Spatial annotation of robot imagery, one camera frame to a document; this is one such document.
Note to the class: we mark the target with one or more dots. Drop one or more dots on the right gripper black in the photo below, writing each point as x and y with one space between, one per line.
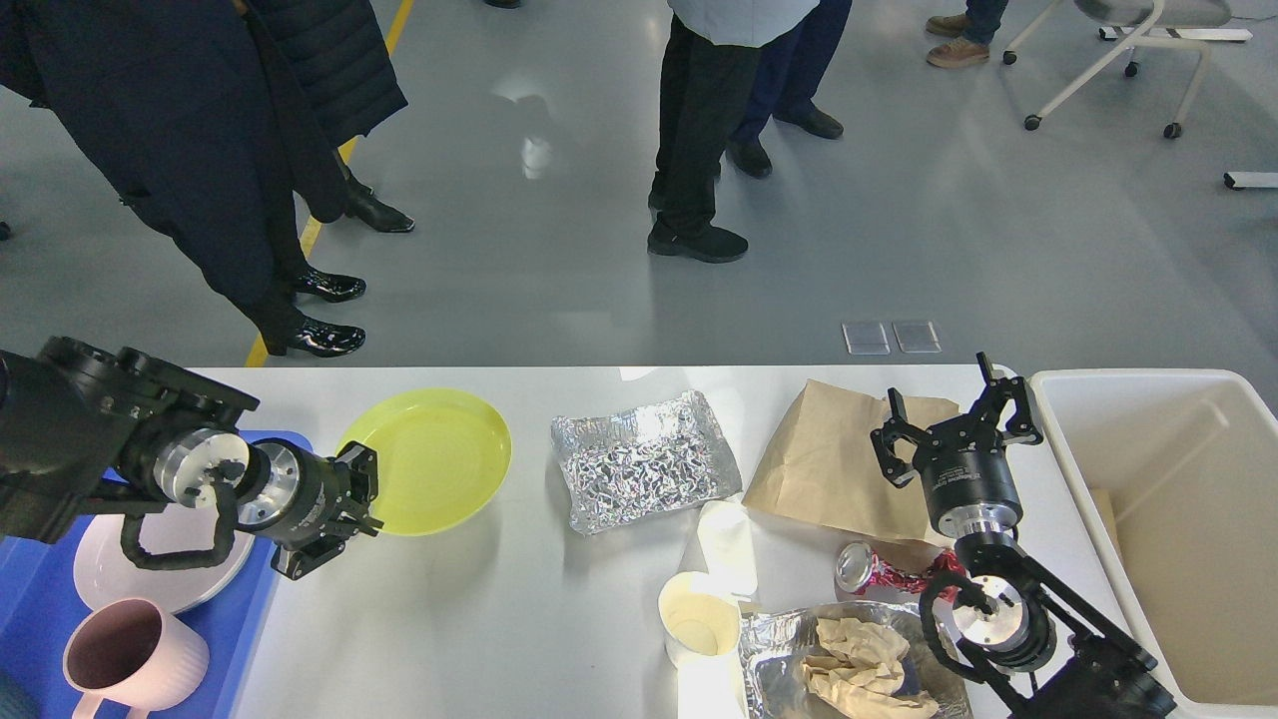
964 471

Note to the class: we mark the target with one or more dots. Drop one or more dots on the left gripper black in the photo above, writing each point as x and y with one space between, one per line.
300 495

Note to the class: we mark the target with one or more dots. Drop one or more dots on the yellow plastic plate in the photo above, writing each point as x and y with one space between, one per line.
442 454

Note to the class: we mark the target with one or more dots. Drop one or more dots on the pink mug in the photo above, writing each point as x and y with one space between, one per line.
136 654

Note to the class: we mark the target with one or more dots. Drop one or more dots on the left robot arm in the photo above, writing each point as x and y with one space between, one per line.
84 432

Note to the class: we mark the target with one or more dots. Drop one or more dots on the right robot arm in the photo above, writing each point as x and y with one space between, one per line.
1003 619

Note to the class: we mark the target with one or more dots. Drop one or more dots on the right floor outlet plate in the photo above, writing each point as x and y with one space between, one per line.
917 337

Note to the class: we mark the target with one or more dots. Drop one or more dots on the floor outlet plate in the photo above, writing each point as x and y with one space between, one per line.
867 339
917 337

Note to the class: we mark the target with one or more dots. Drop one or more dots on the brown paper bag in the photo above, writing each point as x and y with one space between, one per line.
820 467

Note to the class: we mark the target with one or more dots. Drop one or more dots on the left floor outlet plate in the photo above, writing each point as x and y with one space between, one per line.
867 339

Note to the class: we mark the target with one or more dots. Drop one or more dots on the crushed red soda can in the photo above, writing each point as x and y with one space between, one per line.
858 567

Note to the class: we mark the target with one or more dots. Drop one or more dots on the white plastic bin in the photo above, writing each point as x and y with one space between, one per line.
1174 474

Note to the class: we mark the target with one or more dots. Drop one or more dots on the pink plate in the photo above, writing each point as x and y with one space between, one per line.
103 574

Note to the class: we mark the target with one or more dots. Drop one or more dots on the foil tray with paper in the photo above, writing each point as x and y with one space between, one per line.
773 645

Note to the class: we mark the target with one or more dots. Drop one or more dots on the white paper cup lying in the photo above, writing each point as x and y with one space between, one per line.
725 537

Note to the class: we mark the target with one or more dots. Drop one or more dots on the crumpled foil tray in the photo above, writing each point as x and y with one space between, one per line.
643 461

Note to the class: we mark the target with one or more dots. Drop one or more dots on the blue plastic tray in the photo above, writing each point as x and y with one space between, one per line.
41 607

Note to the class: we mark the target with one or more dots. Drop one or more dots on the white paper cup upright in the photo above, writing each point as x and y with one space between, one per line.
701 618

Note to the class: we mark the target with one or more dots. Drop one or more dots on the white furniture leg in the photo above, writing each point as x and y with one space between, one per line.
1239 181

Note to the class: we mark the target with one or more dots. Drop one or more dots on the person in navy trousers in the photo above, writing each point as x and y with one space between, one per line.
787 80

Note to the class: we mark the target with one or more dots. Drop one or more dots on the person in brown shoes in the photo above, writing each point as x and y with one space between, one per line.
969 33

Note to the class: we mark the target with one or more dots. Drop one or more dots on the person in dark coat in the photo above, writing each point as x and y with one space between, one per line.
194 118

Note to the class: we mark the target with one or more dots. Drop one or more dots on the person in black puffer coat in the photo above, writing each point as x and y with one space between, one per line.
330 80

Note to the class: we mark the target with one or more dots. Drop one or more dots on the white rolling chair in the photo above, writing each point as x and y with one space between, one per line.
1180 25

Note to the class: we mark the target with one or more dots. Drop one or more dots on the person in light jacket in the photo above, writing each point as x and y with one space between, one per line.
706 78

